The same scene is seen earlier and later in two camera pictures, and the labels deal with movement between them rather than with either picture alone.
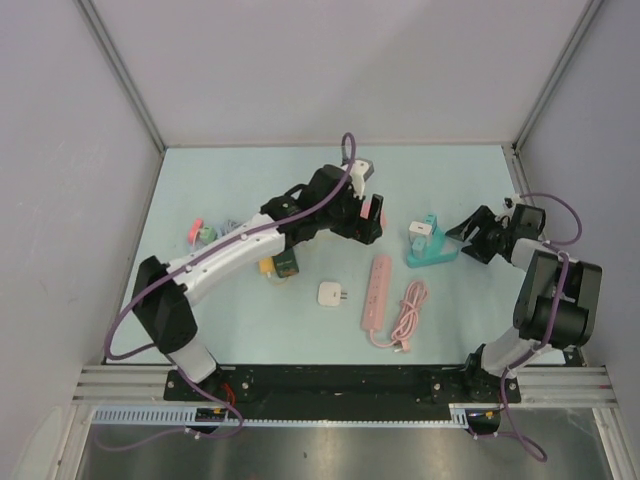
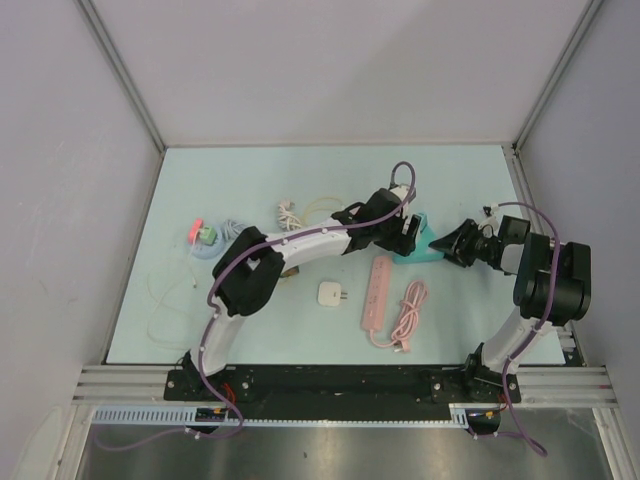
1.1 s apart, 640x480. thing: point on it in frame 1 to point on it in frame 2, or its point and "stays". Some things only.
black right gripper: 481,217 to 456,251
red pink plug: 198,225 stays
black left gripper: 360,229 to 402,244
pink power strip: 376,293 stays
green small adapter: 208,235 stays
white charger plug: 329,294 stays
